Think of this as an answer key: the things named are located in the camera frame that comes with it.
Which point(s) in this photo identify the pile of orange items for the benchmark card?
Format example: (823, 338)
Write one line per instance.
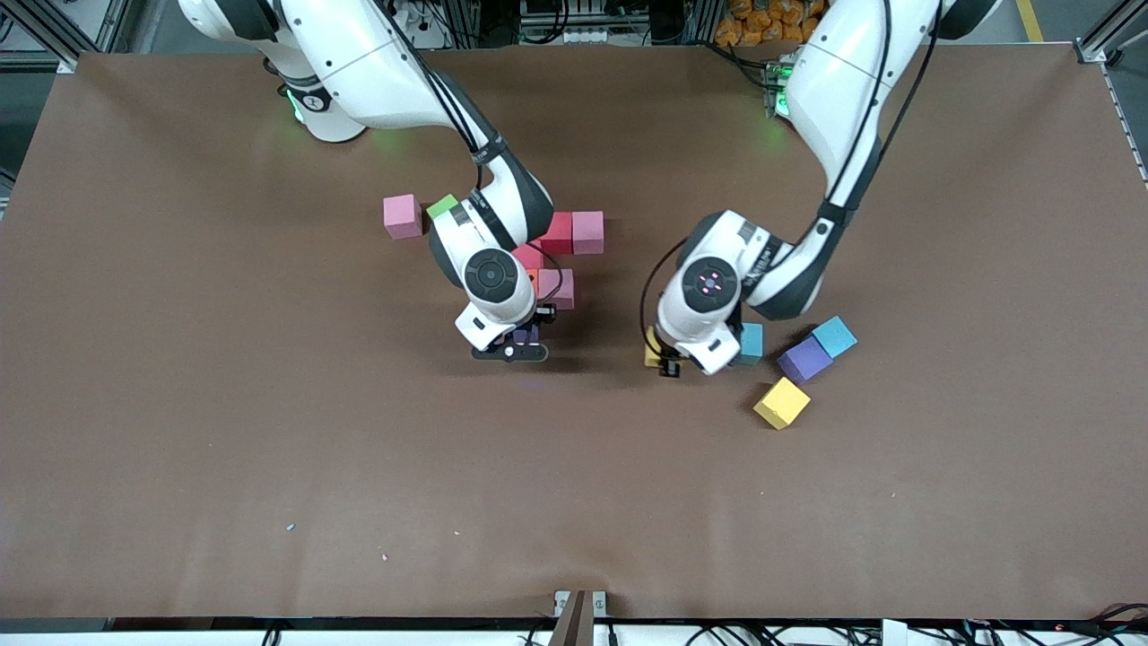
(762, 22)

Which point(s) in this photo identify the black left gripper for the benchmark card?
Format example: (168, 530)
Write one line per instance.
(669, 365)

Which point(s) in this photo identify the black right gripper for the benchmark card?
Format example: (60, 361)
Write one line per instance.
(539, 316)

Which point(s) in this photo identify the aluminium frame post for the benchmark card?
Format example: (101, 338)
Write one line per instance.
(54, 27)
(1112, 36)

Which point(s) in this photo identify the pink foam cube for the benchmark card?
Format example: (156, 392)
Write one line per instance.
(558, 287)
(588, 232)
(403, 216)

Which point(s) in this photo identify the metal table edge bracket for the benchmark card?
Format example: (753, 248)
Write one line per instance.
(580, 612)

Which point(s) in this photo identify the purple foam cube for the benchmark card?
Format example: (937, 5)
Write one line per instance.
(804, 359)
(526, 336)

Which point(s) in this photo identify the yellow foam cube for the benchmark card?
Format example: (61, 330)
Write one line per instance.
(652, 345)
(781, 403)

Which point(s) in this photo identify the cyan foam cube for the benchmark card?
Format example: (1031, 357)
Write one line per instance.
(752, 344)
(835, 336)

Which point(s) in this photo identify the green foam cube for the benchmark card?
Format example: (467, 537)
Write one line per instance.
(441, 206)

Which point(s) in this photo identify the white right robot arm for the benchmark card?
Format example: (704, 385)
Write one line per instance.
(377, 72)

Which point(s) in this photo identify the red foam cube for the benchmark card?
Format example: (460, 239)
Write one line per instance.
(560, 235)
(529, 256)

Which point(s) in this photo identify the white power strip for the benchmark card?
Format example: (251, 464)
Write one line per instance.
(435, 31)

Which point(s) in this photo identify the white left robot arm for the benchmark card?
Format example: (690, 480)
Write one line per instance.
(834, 90)

